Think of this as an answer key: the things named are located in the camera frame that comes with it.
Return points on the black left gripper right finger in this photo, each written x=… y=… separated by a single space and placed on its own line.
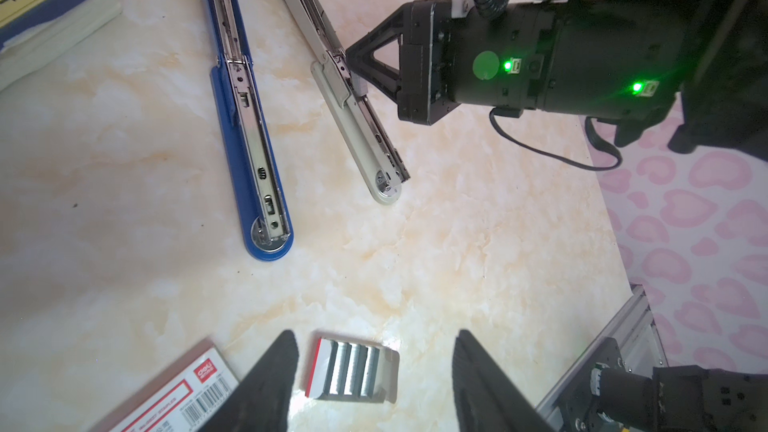
x=485 y=398

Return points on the aluminium front rail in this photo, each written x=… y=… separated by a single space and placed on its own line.
x=630 y=342

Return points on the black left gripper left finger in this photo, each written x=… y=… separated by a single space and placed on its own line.
x=261 y=401

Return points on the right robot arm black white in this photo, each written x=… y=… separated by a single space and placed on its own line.
x=723 y=88

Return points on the red white staple box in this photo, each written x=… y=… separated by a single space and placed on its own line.
x=182 y=397

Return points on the dark blue booklet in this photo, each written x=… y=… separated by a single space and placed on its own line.
x=36 y=32

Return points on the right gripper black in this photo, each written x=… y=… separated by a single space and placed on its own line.
x=614 y=60

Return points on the staple tray with staples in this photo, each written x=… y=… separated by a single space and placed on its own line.
x=351 y=370

